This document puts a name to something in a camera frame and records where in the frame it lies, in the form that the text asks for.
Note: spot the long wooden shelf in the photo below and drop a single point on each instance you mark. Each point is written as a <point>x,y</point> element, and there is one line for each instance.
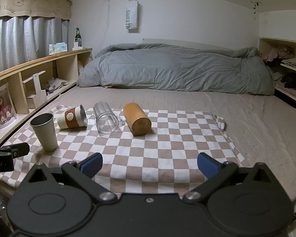
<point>64,64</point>

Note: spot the pink clothes pile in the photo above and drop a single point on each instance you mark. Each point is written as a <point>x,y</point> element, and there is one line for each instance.
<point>277,53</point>

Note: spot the white hanging bag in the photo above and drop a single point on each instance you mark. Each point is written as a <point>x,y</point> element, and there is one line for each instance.
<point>131,14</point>

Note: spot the clear glass cup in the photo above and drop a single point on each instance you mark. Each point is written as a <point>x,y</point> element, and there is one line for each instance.
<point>106,121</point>

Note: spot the wooden cup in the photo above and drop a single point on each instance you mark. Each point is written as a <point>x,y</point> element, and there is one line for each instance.
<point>137,118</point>

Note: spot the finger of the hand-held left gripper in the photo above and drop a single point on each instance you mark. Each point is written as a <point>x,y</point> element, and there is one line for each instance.
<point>17,149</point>

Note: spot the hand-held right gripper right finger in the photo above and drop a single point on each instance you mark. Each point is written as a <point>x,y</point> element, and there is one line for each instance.
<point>208,166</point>

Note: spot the small white box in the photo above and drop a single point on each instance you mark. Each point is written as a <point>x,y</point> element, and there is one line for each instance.
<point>77,45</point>

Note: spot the wooden cubby shelf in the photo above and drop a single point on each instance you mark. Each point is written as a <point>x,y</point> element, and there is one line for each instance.
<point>268,42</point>

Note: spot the brown white checkered cloth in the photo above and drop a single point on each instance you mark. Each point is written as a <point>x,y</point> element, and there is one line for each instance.
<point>138,153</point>

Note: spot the green glass bottle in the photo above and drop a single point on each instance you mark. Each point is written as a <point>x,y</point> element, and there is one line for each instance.
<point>77,36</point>

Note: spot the small wooden stand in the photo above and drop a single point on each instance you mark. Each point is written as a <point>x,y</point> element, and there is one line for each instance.
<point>37,91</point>

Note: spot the black white ribbon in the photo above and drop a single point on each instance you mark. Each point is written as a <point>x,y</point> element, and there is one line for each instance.
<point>255,8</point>

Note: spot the grey crumpled cloth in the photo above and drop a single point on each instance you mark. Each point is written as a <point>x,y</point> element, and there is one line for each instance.
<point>54,84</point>

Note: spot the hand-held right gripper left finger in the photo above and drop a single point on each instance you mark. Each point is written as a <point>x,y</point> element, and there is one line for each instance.
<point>91,164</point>

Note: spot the grey curtain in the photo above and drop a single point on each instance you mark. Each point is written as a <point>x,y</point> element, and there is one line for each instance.
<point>27,42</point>

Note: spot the beige folded clothes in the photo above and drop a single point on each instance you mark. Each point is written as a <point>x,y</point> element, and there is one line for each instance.
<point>294,61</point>

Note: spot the tissue box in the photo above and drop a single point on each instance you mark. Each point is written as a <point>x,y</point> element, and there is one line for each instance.
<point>58,49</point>

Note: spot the black clothes pile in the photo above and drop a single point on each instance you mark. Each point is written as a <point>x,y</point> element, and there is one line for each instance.
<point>292,80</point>

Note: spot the doll in clear box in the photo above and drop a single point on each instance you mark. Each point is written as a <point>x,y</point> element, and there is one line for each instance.
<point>1,108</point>

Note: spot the white cup with brown sleeve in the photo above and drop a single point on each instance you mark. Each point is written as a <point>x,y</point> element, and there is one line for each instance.
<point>70,119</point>

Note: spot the grey duvet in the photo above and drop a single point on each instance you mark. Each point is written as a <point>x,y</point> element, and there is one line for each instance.
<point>167,69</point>

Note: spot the cream steel cup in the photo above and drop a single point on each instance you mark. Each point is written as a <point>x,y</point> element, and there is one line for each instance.
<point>45,135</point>

